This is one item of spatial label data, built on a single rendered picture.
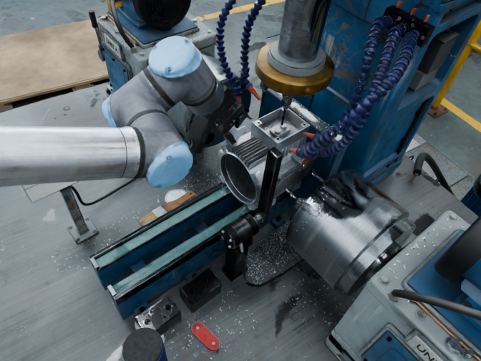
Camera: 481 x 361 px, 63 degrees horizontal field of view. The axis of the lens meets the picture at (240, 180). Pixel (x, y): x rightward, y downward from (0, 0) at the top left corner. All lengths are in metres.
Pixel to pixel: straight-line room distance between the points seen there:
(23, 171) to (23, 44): 2.87
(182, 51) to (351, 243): 0.51
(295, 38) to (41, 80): 2.37
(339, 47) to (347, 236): 0.50
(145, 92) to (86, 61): 2.38
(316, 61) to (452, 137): 2.38
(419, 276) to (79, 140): 0.64
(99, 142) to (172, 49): 0.24
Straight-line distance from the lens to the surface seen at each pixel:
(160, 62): 0.76
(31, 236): 1.31
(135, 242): 1.08
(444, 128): 3.25
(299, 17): 0.84
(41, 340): 1.15
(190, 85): 0.77
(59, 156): 0.61
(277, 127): 1.06
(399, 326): 0.85
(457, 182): 2.22
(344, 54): 1.09
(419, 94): 1.20
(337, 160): 1.07
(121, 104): 0.77
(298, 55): 0.88
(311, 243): 0.91
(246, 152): 1.01
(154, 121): 0.71
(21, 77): 3.10
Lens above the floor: 1.83
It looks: 50 degrees down
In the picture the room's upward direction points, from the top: 7 degrees clockwise
